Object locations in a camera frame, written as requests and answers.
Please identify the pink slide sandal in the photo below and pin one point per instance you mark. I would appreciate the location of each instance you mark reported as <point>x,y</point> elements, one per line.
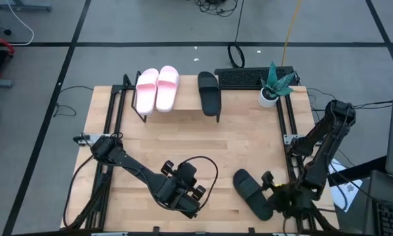
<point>146,90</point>
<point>167,88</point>

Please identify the wooden shelf with black frame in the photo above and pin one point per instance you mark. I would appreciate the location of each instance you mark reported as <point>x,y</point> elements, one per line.
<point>188,95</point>

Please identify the black aluminium frame rail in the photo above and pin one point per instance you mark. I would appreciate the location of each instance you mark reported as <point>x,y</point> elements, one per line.
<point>289,114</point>
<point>100,193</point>

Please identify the silver mounting bracket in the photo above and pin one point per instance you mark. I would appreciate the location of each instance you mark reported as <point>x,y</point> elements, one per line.
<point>83,138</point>
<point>287,139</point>

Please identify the white paper sheet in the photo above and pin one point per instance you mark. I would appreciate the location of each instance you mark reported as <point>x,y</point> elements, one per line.
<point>350,193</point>

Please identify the green plant in white pot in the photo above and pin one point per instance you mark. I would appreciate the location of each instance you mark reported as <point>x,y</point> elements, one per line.
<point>268,97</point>

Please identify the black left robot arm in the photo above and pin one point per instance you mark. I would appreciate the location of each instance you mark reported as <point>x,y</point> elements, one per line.
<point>134,167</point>

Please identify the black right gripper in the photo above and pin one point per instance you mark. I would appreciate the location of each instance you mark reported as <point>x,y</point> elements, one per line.
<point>291,199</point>

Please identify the black keyboard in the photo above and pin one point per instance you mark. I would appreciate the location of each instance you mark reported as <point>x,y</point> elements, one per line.
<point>242,78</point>

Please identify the black slide sandal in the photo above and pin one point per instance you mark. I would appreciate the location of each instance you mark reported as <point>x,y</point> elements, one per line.
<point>209,93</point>
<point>250,193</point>

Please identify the grey stand foot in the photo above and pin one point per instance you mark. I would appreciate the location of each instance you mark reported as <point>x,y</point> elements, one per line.
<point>23,6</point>

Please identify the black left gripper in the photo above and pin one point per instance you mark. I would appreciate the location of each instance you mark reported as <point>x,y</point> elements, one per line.
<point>185,177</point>

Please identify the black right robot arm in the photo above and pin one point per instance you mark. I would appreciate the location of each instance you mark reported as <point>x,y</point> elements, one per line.
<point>324,154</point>

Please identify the grey laptop with keyboard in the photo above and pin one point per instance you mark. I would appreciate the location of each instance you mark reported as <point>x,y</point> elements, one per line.
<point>386,209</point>

